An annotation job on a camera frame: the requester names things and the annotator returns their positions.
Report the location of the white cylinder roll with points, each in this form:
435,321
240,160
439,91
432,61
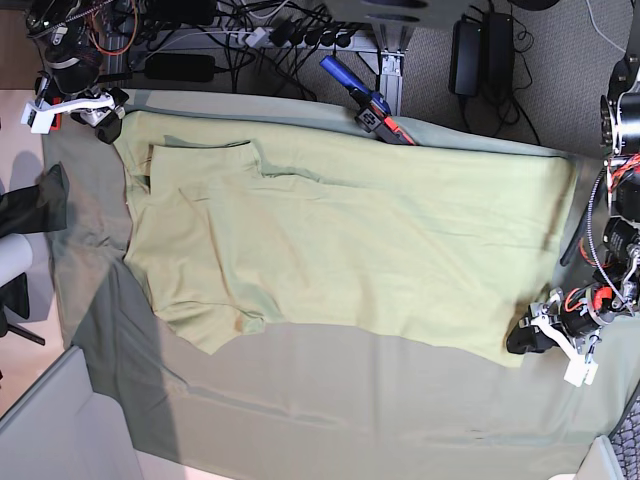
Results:
16,257

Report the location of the white power strip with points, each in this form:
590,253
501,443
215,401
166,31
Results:
294,37

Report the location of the grey white bin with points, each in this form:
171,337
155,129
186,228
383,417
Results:
62,429

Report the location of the black power brick pair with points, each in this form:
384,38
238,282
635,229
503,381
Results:
465,59
498,50

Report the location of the robot arm at right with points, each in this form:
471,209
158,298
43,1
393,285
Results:
67,30

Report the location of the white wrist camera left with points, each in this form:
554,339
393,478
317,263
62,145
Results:
580,372

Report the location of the light green T-shirt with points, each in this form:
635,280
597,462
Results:
237,225

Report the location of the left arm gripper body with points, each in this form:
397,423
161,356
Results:
579,316

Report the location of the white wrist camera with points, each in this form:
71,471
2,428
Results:
38,118
580,372

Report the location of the robot arm at left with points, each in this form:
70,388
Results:
606,237

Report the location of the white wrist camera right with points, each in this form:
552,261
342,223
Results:
38,118

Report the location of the blue orange bar clamp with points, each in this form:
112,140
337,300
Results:
374,115

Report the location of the black power brick pair right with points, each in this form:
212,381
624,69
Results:
498,50

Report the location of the dark cloth hanging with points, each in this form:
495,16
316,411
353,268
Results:
40,208

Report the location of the patterned chair corner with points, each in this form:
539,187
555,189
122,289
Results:
625,438

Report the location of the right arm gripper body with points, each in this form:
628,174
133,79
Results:
74,90

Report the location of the black power brick pair left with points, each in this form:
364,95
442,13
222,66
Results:
465,59

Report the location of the aluminium frame post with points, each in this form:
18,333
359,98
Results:
392,42

